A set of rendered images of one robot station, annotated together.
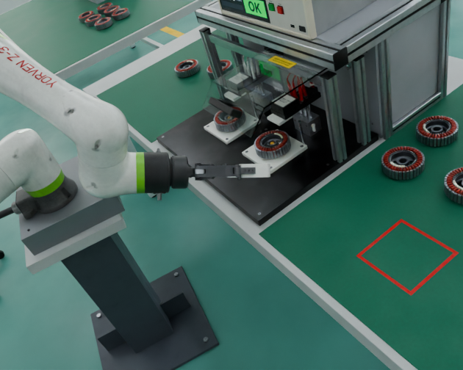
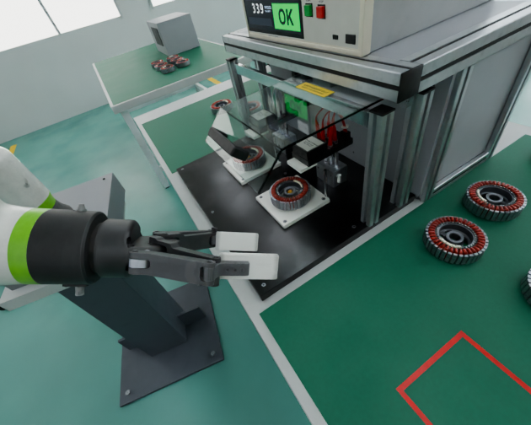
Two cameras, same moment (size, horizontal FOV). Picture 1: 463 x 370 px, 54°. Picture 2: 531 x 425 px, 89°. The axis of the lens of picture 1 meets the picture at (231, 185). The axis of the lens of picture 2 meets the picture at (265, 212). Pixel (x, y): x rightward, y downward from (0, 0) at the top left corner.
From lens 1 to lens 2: 0.71 m
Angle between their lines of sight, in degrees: 4
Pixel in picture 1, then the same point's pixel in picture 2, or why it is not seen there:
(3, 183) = not seen: outside the picture
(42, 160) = (10, 186)
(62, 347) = (95, 338)
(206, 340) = (213, 354)
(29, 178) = not seen: outside the picture
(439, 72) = (496, 128)
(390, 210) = (442, 311)
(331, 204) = (357, 284)
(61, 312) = not seen: hidden behind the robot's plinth
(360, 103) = (410, 157)
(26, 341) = (68, 327)
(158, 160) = (62, 231)
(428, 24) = (512, 59)
